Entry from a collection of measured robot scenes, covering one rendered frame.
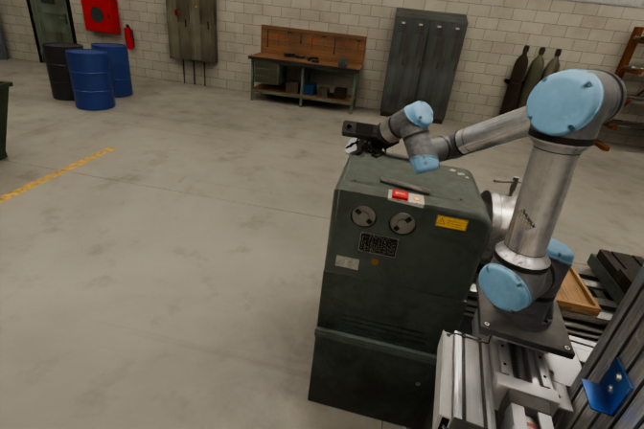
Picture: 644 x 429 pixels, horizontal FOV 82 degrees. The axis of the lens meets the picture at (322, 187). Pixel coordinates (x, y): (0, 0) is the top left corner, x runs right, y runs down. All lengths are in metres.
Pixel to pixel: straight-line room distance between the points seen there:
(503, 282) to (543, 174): 0.26
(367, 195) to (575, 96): 0.80
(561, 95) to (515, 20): 7.53
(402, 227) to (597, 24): 7.65
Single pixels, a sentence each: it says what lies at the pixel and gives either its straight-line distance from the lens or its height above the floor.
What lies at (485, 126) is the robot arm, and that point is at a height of 1.62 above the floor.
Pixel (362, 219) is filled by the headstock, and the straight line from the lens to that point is 1.44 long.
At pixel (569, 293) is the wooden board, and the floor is 0.88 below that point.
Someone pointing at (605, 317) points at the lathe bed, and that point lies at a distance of 1.95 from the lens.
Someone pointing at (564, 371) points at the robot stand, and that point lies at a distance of 1.26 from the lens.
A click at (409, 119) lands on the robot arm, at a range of 1.05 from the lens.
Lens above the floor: 1.86
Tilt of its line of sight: 26 degrees down
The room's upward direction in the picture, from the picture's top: 6 degrees clockwise
